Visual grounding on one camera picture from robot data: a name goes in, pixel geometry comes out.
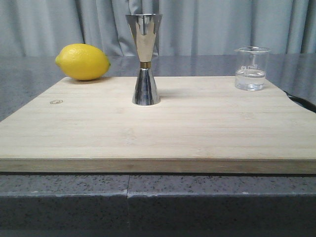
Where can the light wooden cutting board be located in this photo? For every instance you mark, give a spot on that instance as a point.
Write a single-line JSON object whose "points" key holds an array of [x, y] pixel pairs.
{"points": [[201, 125]]}

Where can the silver double jigger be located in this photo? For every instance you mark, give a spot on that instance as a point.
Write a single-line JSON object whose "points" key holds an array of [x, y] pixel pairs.
{"points": [[144, 28]]}

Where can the yellow lemon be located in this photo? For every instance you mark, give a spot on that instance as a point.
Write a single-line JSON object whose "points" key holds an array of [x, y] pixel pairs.
{"points": [[82, 61]]}

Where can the clear glass beaker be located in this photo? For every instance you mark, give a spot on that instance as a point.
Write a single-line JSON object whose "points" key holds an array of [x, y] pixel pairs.
{"points": [[251, 66]]}

